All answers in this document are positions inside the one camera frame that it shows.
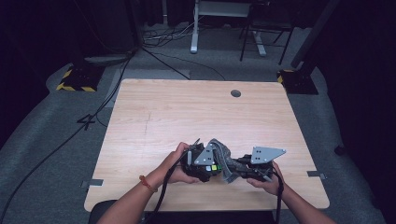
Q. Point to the hazard-striped black stand base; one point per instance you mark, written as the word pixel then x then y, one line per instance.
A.
pixel 297 81
pixel 80 77

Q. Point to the white desk frame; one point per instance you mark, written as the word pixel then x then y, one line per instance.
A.
pixel 199 25

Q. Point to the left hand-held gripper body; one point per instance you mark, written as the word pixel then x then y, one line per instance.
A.
pixel 204 157

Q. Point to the slanted dark metal post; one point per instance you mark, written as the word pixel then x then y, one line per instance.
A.
pixel 314 31

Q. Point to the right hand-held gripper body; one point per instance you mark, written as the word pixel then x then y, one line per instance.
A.
pixel 264 154

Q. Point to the grey tape strip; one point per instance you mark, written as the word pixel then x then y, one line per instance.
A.
pixel 316 174
pixel 92 182

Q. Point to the dark round table grommet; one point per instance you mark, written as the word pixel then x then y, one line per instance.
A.
pixel 235 93

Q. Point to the black caster wheel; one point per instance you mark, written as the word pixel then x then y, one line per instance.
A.
pixel 340 149

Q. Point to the person's left hand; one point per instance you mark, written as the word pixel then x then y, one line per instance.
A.
pixel 174 171

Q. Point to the person's right hand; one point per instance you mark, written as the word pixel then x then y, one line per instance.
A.
pixel 271 185

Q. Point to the black chair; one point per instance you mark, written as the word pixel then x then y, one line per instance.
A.
pixel 267 25

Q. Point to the multicoloured puzzle cube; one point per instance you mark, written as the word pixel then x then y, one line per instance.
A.
pixel 214 168

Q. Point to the person's dark clothing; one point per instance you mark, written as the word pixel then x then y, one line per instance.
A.
pixel 218 218

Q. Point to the grey cloth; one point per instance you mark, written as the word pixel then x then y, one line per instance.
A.
pixel 227 161

